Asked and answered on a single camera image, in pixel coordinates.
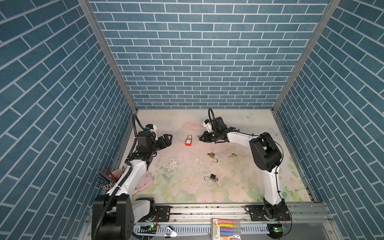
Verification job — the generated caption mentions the large brass padlock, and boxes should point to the large brass padlock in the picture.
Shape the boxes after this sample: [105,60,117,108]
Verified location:
[207,153,219,163]

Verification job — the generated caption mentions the aluminium front rail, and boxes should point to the aluminium front rail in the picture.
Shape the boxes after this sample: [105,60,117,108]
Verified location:
[127,200,334,225]

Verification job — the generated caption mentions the red padlock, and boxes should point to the red padlock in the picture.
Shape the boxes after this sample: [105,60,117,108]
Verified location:
[185,135,193,147]

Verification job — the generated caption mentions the pink pencil case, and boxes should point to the pink pencil case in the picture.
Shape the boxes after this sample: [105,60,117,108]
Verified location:
[112,170,154,195]

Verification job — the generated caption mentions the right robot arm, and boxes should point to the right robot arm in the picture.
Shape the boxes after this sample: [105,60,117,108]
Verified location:
[199,117,286,220]

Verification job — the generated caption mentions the marker pack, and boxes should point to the marker pack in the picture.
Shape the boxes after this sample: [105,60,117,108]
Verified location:
[211,218,242,240]

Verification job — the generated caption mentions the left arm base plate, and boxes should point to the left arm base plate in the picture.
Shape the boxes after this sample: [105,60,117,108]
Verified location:
[139,205,171,223]

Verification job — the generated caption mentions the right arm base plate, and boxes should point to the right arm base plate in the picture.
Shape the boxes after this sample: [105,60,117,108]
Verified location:
[244,203,292,222]

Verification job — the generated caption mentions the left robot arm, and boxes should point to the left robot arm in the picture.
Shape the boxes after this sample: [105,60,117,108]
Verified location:
[91,130,173,240]

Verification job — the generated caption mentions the metal binder clip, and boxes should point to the metal binder clip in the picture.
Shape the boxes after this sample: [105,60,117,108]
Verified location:
[164,226,178,238]

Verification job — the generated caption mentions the black padlock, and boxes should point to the black padlock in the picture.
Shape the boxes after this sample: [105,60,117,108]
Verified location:
[204,174,219,183]

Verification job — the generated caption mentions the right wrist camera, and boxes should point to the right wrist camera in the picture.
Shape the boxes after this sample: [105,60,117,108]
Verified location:
[203,120,213,133]

